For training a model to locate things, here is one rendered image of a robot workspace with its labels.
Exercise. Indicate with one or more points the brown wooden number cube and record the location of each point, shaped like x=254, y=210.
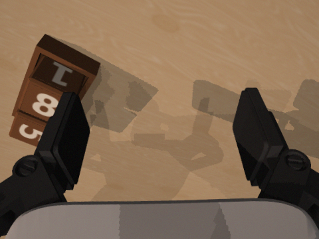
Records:
x=45, y=86
x=27, y=128

